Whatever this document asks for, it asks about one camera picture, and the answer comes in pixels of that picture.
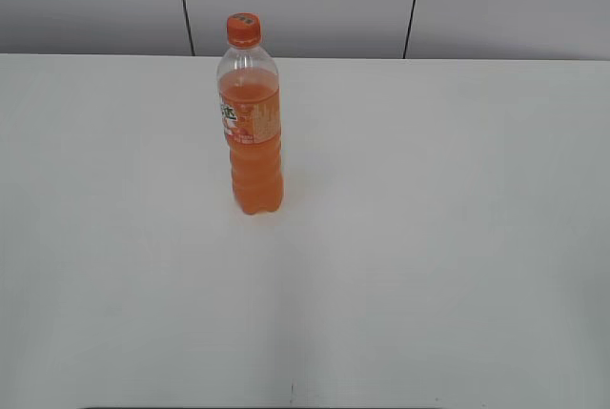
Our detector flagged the orange soda plastic bottle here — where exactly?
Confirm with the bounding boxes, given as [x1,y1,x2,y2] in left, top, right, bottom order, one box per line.
[217,45,284,215]

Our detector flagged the orange bottle cap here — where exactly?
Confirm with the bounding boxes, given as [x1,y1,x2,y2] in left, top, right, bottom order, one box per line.
[226,12,262,49]

